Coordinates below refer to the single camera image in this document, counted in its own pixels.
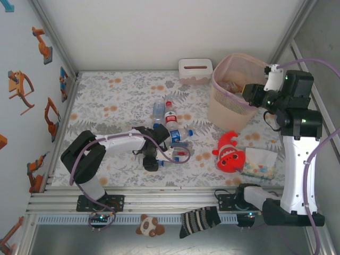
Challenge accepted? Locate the beige bin with pink liner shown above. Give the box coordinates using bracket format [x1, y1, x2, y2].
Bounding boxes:
[207, 53, 269, 132]

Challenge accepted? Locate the white tissue box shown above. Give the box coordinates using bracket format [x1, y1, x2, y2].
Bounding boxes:
[178, 58, 213, 85]

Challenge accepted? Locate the grey floral tablecloth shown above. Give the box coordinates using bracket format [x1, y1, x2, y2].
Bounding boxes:
[52, 70, 295, 188]

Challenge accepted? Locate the pale blue label bottle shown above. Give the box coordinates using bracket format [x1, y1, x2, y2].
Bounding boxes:
[151, 101, 166, 129]

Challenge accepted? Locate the clear bag of colourful candies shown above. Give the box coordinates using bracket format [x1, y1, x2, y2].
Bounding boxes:
[240, 147, 278, 178]

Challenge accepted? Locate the red label red cap bottle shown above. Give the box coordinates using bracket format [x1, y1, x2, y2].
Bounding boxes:
[164, 100, 179, 131]

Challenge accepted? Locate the blue label blue cap bottle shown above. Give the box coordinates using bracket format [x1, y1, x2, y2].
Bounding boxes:
[158, 151, 186, 167]

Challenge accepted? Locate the red fish plush toy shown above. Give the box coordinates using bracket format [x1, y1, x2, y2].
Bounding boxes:
[211, 130, 247, 174]

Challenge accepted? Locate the blue orange wall sticker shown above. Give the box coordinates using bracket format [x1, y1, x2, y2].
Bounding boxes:
[59, 66, 70, 103]

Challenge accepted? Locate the clear bottle blue cap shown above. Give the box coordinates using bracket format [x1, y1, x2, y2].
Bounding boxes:
[167, 142, 196, 157]

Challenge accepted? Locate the aluminium table rail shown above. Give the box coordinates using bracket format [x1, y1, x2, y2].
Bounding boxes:
[26, 185, 319, 214]

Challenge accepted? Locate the brown tea bottle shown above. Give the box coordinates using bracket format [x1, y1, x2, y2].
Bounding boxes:
[219, 79, 244, 94]

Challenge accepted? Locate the dark blue label cola bottle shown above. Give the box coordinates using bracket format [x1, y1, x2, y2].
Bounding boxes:
[167, 129, 194, 143]

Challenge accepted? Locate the black white striped sock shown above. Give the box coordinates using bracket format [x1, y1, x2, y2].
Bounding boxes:
[179, 206, 222, 239]

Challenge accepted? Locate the grey slotted cable duct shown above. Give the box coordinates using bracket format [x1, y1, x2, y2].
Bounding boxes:
[37, 214, 239, 226]

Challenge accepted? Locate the brown white panda plush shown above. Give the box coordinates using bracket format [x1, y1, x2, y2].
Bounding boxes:
[135, 214, 166, 237]

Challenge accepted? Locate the aluminium frame post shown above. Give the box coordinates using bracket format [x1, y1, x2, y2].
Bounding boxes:
[270, 0, 318, 64]
[28, 0, 80, 80]

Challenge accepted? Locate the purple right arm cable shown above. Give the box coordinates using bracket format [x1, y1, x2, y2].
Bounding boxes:
[237, 58, 340, 255]

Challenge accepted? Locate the small controller board with LEDs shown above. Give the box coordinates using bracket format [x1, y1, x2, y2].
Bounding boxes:
[90, 214, 112, 223]
[237, 211, 262, 228]

